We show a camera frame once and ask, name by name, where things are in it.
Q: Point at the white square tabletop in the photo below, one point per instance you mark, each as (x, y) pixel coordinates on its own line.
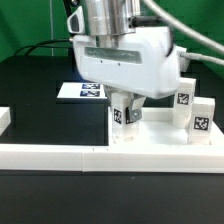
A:
(156, 128)

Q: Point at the white U-shaped fence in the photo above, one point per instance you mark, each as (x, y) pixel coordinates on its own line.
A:
(112, 158)

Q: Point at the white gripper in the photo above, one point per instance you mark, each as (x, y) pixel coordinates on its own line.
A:
(111, 48)

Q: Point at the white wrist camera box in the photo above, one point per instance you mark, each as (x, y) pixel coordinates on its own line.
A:
(184, 63)

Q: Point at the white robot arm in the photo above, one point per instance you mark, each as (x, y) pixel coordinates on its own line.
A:
(118, 47)

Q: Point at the white marker sheet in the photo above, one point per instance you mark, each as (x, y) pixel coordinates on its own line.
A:
(75, 90)

